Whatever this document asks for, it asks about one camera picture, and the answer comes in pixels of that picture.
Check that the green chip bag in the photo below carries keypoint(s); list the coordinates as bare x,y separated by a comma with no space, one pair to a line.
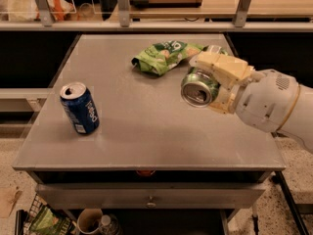
162,57

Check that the metal rail with brackets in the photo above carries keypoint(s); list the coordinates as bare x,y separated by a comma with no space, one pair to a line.
210,16

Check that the black wire basket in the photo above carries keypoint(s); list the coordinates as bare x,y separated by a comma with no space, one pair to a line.
24,218

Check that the green soda can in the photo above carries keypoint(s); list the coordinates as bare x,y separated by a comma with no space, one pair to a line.
199,88

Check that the green snack bag in basket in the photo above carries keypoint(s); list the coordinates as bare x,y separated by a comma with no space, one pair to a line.
48,222

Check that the paper cup under table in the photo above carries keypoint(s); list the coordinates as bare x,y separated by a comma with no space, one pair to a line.
88,221

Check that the clear plastic bottle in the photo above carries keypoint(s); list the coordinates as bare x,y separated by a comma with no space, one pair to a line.
109,225

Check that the white orange plastic bag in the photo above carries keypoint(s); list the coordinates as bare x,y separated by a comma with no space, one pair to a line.
34,10

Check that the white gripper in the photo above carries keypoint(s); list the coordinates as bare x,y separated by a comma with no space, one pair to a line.
266,99

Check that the grey table drawer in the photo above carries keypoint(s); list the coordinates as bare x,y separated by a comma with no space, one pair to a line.
69,196

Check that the blue Pepsi can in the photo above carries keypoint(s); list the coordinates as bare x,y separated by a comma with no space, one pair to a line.
80,108

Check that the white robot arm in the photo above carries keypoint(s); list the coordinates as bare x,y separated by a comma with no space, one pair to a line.
299,124

